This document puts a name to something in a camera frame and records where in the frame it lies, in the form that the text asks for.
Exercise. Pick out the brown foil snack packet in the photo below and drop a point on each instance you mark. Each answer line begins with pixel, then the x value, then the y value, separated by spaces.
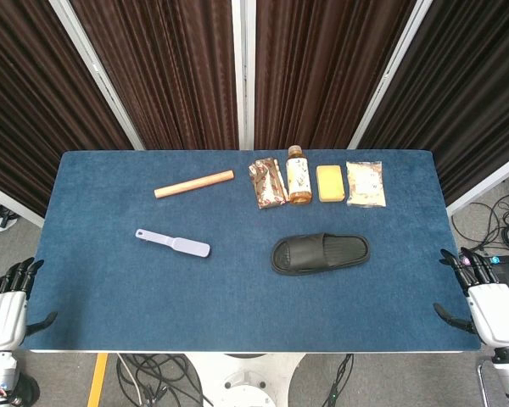
pixel 268 184

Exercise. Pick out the amber tea bottle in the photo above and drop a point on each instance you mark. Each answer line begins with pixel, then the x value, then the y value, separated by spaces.
pixel 299 180

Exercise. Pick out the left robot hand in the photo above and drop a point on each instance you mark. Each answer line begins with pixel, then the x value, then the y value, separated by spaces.
pixel 4 316

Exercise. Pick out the lavender plastic brush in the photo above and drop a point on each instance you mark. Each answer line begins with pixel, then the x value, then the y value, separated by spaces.
pixel 182 246

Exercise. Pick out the clear bag of snacks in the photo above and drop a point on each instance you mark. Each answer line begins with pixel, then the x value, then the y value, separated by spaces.
pixel 366 184

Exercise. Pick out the black slipper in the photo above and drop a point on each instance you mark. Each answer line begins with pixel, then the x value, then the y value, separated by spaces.
pixel 305 256

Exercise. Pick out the blue table cloth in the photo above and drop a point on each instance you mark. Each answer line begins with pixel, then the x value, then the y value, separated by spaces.
pixel 195 297

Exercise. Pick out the brown curtain screen panel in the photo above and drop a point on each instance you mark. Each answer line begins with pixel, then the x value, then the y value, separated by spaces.
pixel 34 106
pixel 165 72
pixel 322 72
pixel 462 106

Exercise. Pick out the yellow sponge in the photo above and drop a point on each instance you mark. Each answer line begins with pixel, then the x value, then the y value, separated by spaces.
pixel 331 183

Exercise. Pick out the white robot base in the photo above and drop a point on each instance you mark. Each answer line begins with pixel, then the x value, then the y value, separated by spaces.
pixel 246 377

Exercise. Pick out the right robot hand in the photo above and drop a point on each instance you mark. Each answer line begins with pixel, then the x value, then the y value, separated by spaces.
pixel 494 309

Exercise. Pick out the wooden rolling pin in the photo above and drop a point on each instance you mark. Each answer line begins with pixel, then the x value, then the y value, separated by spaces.
pixel 193 184

